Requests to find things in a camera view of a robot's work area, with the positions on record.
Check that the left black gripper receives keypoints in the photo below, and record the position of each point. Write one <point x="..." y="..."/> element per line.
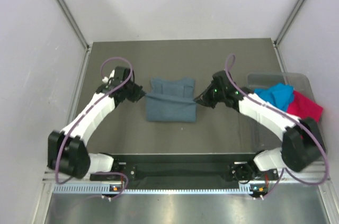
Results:
<point x="137" y="93"/>

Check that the left aluminium frame post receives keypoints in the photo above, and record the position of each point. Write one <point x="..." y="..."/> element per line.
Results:
<point x="72" y="22"/>

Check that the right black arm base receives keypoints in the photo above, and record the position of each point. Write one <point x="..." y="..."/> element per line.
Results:
<point x="245" y="172"/>

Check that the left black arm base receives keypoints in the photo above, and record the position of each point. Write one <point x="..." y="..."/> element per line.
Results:
<point x="124" y="172"/>

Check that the slotted cable duct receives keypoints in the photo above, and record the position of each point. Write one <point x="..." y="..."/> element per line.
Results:
<point x="112" y="188"/>

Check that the grey-blue t-shirt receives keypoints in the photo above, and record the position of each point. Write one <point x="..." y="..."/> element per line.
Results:
<point x="171" y="101"/>

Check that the bright blue t-shirt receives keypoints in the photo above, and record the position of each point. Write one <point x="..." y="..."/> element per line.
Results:
<point x="279" y="95"/>

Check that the right aluminium frame post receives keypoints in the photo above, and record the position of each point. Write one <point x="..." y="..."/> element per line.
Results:
<point x="289" y="21"/>

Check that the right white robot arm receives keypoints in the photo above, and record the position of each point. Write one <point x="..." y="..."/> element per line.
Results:
<point x="302" y="142"/>

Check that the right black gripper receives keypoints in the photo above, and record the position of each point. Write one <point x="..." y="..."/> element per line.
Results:
<point x="205" y="99"/>

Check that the front aluminium rail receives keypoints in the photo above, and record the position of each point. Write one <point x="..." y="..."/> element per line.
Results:
<point x="313" y="173"/>

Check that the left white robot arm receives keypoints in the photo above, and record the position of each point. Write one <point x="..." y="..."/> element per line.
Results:
<point x="67" y="148"/>

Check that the aluminium frame post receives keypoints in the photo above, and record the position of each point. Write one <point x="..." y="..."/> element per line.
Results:
<point x="289" y="21"/>
<point x="72" y="22"/>

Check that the magenta t-shirt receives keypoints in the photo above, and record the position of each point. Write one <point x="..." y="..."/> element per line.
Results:
<point x="303" y="107"/>

